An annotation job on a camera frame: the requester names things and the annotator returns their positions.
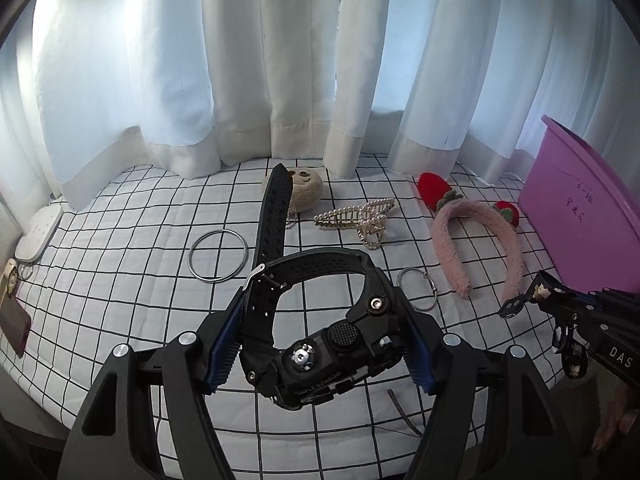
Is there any black digital wrist watch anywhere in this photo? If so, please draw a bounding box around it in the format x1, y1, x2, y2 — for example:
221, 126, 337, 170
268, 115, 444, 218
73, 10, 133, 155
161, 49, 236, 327
240, 165, 404, 411

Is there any small silver bangle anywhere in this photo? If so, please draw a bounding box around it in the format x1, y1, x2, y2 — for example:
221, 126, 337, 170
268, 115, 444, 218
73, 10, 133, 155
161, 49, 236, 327
396, 266, 438, 312

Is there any pearl gold hair claw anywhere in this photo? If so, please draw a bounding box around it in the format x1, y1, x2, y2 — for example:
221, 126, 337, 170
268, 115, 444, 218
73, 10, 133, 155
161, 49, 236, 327
314, 198, 396, 250

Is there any person's right hand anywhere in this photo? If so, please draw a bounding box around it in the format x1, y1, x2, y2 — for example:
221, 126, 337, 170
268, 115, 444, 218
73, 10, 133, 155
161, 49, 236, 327
591, 380, 639, 451

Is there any purple plastic bin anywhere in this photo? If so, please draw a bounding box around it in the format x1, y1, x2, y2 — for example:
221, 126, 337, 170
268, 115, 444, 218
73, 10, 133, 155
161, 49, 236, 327
518, 115, 640, 292

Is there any pink strawberry fuzzy headband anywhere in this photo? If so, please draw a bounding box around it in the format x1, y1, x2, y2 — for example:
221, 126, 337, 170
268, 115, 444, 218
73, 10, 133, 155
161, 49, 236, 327
416, 171, 526, 304

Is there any white checkered bed sheet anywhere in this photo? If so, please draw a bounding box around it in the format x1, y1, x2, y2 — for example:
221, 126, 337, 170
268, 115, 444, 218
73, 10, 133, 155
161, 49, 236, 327
1, 156, 598, 479

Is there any white power strip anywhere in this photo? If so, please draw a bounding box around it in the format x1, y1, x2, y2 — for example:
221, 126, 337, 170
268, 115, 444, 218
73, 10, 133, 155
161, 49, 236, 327
15, 204, 63, 263

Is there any large silver bangle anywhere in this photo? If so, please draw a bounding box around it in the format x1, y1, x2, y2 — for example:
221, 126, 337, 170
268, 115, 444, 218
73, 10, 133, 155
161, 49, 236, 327
186, 228, 248, 285

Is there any beige smiley plush clip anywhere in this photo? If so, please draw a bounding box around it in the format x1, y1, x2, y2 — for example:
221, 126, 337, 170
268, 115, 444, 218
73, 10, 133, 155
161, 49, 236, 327
262, 167, 323, 218

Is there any white curtain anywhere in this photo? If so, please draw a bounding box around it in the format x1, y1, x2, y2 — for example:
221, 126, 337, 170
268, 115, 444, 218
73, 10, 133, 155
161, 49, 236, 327
1, 0, 639, 224

